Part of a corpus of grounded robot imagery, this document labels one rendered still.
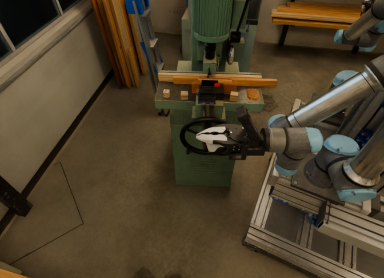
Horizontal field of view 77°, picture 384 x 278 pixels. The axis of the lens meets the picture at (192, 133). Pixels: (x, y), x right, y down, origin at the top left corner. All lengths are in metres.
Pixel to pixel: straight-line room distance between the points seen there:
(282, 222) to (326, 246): 0.27
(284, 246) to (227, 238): 0.41
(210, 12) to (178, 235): 1.43
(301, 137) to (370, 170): 0.29
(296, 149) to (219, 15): 0.69
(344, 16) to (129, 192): 2.96
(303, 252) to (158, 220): 0.98
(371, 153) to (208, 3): 0.82
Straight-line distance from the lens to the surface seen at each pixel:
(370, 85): 0.87
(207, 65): 1.33
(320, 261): 1.75
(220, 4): 1.17
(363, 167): 0.96
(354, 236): 1.29
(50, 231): 2.14
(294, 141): 0.75
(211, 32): 1.21
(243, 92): 1.42
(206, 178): 1.94
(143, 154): 2.25
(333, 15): 3.44
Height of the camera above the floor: 1.77
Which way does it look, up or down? 48 degrees down
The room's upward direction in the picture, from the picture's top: straight up
